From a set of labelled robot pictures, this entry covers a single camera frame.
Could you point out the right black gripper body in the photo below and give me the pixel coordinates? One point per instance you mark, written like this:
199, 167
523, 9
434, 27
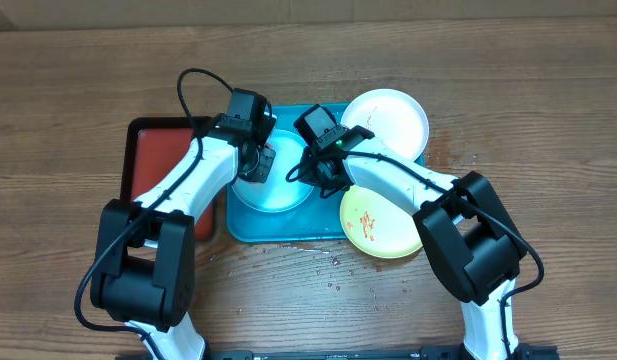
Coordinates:
317, 179

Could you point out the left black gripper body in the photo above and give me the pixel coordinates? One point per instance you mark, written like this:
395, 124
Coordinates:
262, 170

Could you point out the light blue round plate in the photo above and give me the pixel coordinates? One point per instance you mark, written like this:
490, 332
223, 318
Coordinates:
276, 194

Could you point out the yellow-green round plate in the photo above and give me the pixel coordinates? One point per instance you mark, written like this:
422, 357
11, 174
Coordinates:
376, 226

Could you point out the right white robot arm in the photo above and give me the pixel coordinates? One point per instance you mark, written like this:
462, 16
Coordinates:
471, 243

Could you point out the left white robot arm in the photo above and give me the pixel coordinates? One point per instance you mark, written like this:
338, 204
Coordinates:
143, 274

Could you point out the teal plastic tray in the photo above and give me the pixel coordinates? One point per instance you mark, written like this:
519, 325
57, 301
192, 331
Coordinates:
308, 217

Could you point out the black tray with red sponge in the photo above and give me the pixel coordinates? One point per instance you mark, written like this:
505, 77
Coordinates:
154, 146

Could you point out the white round plate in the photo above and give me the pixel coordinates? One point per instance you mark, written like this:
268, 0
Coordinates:
393, 116

